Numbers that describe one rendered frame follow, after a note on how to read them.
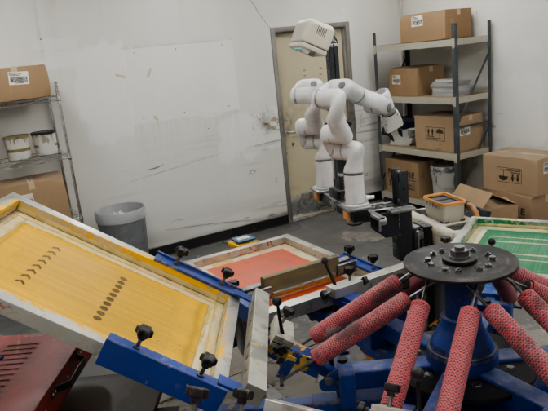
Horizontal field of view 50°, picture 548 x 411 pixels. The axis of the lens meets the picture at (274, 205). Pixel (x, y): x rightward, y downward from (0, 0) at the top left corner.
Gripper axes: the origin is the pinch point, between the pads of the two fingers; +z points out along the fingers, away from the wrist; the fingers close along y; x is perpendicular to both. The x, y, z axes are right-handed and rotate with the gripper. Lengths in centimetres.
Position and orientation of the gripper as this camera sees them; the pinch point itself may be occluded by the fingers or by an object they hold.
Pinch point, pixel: (395, 134)
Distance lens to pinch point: 321.0
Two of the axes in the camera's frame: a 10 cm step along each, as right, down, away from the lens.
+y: 8.6, -5.0, 0.4
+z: 3.8, 7.0, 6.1
